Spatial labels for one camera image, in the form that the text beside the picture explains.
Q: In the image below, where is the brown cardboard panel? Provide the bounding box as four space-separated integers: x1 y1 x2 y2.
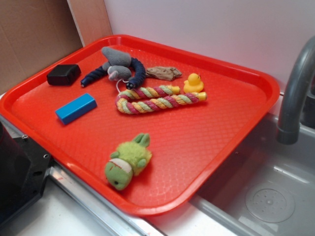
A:
0 0 112 93

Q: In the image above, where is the grey plush mouse toy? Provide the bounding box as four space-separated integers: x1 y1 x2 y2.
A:
101 47 132 81

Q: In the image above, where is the green plush turtle toy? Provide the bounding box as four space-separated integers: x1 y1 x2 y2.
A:
104 133 153 191

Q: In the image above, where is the black rectangular box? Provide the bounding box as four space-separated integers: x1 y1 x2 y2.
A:
46 64 81 86

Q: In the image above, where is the grey plastic toy sink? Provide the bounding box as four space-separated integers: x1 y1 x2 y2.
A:
148 102 315 236

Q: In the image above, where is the multicolour braided rope toy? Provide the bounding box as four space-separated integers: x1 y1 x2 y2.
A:
115 85 208 115

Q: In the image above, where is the dark blue twisted rope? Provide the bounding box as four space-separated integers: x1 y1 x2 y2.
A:
80 57 147 90

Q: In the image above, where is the blue rectangular block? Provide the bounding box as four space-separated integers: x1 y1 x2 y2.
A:
55 93 97 125

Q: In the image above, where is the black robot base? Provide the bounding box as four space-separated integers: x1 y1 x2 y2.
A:
0 124 52 227

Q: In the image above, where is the red plastic tray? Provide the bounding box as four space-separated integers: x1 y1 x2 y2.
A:
0 35 280 216

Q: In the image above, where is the brown crumpled cloth piece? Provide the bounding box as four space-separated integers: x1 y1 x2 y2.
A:
146 66 182 81

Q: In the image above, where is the grey plastic faucet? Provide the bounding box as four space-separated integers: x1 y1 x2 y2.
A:
276 37 315 145

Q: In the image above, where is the yellow rubber duck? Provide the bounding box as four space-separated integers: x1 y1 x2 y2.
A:
184 73 204 93

